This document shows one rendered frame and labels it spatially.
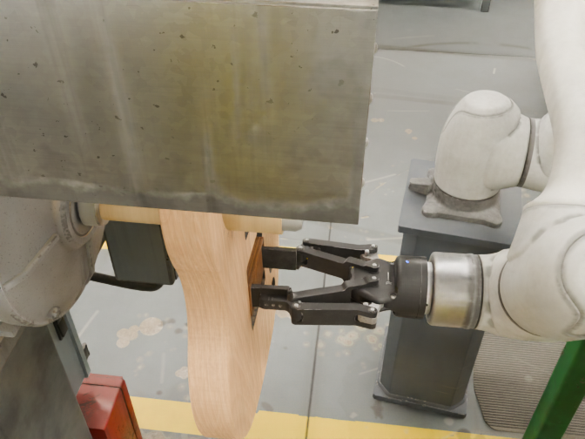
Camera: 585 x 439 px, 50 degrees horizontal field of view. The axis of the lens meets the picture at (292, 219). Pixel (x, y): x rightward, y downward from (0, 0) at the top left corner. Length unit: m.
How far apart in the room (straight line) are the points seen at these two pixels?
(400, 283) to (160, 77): 0.45
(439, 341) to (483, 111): 0.67
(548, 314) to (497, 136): 0.81
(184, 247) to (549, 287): 0.32
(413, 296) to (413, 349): 1.04
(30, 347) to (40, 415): 0.12
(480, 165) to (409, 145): 1.59
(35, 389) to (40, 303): 0.38
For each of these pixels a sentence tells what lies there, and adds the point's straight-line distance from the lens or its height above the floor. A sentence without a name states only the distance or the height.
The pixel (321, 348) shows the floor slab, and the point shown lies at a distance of 2.07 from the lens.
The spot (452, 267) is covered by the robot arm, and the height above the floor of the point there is 1.13.
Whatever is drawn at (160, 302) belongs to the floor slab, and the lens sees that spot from 2.24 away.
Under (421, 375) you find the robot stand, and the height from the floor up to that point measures 0.15.
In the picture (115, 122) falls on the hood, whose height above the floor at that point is 1.45.
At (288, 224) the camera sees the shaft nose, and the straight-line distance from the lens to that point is 0.60.
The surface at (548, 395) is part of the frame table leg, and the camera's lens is 1.43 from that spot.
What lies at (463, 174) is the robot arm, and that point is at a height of 0.83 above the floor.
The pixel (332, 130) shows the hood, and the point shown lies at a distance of 0.36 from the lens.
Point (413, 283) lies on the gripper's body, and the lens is 0.74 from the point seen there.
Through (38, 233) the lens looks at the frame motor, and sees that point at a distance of 0.61.
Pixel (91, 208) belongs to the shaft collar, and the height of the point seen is 1.26.
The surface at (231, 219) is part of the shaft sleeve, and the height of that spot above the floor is 1.26.
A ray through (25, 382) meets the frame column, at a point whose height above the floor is 0.90.
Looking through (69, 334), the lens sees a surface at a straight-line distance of 1.16.
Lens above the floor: 1.65
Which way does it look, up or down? 41 degrees down
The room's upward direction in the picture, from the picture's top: straight up
